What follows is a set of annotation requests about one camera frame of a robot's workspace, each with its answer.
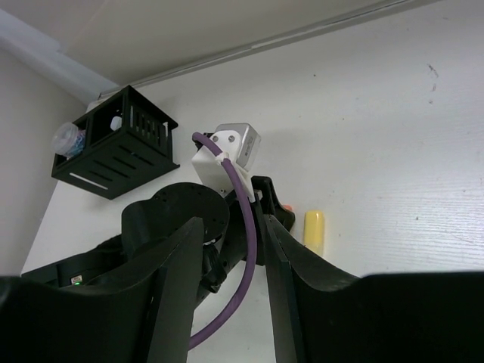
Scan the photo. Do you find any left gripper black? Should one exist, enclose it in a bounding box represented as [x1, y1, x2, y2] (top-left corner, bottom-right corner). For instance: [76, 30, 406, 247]
[120, 176, 295, 303]

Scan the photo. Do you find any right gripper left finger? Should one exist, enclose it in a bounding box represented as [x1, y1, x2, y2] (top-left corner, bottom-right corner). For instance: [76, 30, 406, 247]
[1, 218, 203, 362]

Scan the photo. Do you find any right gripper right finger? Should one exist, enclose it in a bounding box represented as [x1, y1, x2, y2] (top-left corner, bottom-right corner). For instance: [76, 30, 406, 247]
[264, 216, 483, 362]

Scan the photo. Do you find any clear jar of paper clips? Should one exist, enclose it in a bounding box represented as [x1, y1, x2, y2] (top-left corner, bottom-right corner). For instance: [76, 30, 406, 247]
[51, 123, 86, 159]

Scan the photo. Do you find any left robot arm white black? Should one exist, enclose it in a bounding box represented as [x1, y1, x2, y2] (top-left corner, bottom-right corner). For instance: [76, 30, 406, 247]
[22, 182, 247, 303]

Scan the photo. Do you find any black two-compartment organizer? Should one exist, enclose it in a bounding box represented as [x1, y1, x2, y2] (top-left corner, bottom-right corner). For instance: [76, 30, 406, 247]
[51, 85, 179, 200]

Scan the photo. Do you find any yellow highlighter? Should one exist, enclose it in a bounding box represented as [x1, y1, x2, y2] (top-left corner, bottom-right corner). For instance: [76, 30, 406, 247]
[303, 209, 325, 257]

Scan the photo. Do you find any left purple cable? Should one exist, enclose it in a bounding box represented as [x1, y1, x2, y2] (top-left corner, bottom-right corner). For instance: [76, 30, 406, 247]
[187, 131, 260, 351]

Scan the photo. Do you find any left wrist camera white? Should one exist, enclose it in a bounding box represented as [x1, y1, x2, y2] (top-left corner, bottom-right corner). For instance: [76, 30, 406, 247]
[191, 123, 261, 203]

